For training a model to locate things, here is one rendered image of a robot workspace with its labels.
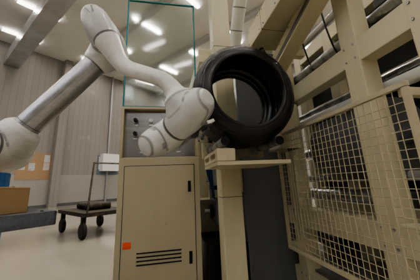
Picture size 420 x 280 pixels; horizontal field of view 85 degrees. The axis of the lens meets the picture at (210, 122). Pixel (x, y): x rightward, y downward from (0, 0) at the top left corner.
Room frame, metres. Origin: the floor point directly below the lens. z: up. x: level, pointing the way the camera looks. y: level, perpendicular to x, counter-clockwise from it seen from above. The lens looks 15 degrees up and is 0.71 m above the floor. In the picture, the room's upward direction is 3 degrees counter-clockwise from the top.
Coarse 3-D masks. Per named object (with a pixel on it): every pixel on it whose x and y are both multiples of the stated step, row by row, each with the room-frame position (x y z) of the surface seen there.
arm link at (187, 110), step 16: (112, 32) 0.77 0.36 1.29; (112, 48) 0.76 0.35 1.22; (112, 64) 0.78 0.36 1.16; (128, 64) 0.75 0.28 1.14; (144, 80) 0.73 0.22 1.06; (160, 80) 0.69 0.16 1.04; (176, 80) 0.70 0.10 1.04; (176, 96) 0.65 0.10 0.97; (192, 96) 0.62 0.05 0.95; (208, 96) 0.65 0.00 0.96; (176, 112) 0.66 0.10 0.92; (192, 112) 0.64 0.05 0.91; (208, 112) 0.66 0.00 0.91; (176, 128) 0.68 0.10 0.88; (192, 128) 0.68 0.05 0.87
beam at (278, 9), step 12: (276, 0) 1.06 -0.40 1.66; (288, 0) 1.03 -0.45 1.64; (300, 0) 1.03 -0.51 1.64; (264, 12) 1.20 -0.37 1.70; (276, 12) 1.12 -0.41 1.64; (288, 12) 1.13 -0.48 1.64; (252, 24) 1.38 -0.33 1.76; (264, 24) 1.23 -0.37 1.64; (276, 24) 1.23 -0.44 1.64; (288, 24) 1.23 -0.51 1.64; (252, 36) 1.40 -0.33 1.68; (264, 36) 1.34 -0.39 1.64; (276, 36) 1.35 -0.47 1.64; (264, 48) 1.49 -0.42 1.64; (276, 48) 1.49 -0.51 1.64
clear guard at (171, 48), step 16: (128, 0) 1.59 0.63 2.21; (128, 16) 1.59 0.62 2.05; (144, 16) 1.62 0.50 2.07; (160, 16) 1.64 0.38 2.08; (176, 16) 1.67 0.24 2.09; (192, 16) 1.70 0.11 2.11; (128, 32) 1.60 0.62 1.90; (144, 32) 1.62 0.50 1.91; (160, 32) 1.64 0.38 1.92; (176, 32) 1.67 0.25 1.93; (192, 32) 1.70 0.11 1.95; (128, 48) 1.60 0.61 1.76; (144, 48) 1.62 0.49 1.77; (160, 48) 1.64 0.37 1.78; (176, 48) 1.67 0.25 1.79; (192, 48) 1.70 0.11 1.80; (144, 64) 1.62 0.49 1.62; (160, 64) 1.64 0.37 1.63; (176, 64) 1.67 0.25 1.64; (192, 64) 1.70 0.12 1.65; (128, 80) 1.60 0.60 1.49; (192, 80) 1.69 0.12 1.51; (128, 96) 1.60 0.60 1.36; (144, 96) 1.62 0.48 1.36; (160, 96) 1.65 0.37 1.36
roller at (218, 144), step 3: (222, 138) 1.08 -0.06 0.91; (225, 138) 1.08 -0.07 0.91; (228, 138) 1.08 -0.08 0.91; (219, 141) 1.10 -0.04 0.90; (222, 141) 1.07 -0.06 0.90; (225, 141) 1.08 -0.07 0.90; (228, 141) 1.08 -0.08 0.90; (213, 144) 1.27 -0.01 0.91; (216, 144) 1.17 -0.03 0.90; (219, 144) 1.12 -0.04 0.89; (222, 144) 1.08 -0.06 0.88; (225, 144) 1.08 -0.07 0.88; (210, 147) 1.35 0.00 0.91; (213, 147) 1.25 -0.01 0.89; (216, 147) 1.20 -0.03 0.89; (219, 147) 1.16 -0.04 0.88; (222, 147) 1.16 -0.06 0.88; (210, 150) 1.35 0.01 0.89; (213, 150) 1.28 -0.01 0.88
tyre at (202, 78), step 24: (240, 48) 1.09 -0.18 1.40; (216, 72) 1.33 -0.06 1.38; (240, 72) 1.36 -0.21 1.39; (264, 72) 1.31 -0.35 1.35; (264, 96) 1.39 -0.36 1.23; (288, 96) 1.14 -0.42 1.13; (216, 120) 1.07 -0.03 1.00; (264, 120) 1.39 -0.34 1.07; (288, 120) 1.17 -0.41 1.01; (240, 144) 1.17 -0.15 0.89
